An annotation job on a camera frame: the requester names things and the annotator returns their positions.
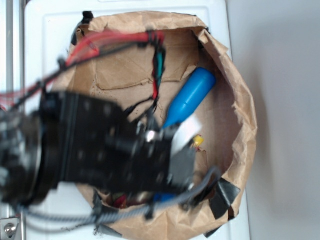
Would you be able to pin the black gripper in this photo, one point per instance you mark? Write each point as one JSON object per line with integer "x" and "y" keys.
{"x": 102, "y": 148}

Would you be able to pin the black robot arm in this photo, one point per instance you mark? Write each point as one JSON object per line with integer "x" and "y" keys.
{"x": 31, "y": 166}

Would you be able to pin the blue plastic bowling pin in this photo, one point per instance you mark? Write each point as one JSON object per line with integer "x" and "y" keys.
{"x": 191, "y": 95}

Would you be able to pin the brown paper bag bowl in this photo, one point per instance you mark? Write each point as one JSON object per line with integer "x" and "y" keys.
{"x": 228, "y": 116}

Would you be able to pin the aluminium extrusion rail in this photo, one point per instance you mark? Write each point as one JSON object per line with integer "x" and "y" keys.
{"x": 12, "y": 78}

